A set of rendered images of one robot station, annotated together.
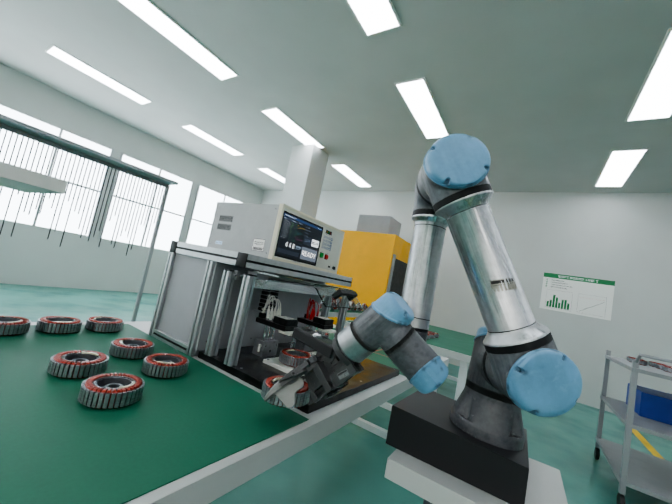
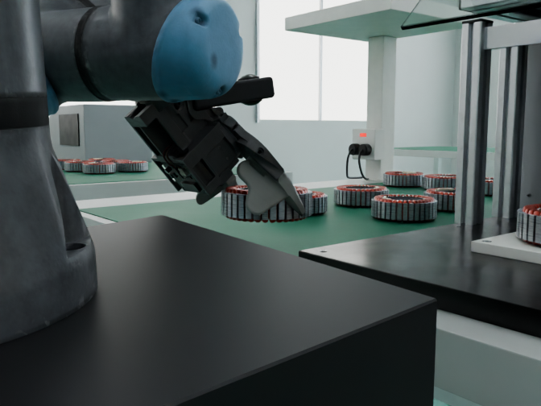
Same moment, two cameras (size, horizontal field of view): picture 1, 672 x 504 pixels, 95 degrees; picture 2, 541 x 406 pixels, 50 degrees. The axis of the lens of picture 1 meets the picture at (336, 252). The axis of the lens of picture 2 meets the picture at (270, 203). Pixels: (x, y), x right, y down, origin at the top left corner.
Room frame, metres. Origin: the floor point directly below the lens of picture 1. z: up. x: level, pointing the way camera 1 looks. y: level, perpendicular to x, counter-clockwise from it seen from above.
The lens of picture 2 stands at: (0.97, -0.62, 0.90)
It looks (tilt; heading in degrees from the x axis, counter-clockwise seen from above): 7 degrees down; 108
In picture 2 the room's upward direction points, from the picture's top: straight up
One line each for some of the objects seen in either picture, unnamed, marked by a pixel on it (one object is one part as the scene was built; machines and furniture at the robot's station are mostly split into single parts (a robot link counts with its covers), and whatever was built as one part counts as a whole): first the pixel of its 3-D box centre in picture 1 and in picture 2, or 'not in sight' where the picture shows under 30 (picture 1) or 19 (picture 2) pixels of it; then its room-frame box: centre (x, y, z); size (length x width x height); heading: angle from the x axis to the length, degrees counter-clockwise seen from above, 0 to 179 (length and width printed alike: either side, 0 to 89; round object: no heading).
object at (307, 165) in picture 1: (291, 238); not in sight; (5.41, 0.81, 1.65); 0.50 x 0.45 x 3.30; 57
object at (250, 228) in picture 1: (279, 239); not in sight; (1.38, 0.26, 1.22); 0.44 x 0.39 x 0.20; 147
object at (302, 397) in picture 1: (286, 390); (266, 202); (0.74, 0.05, 0.81); 0.11 x 0.11 x 0.04
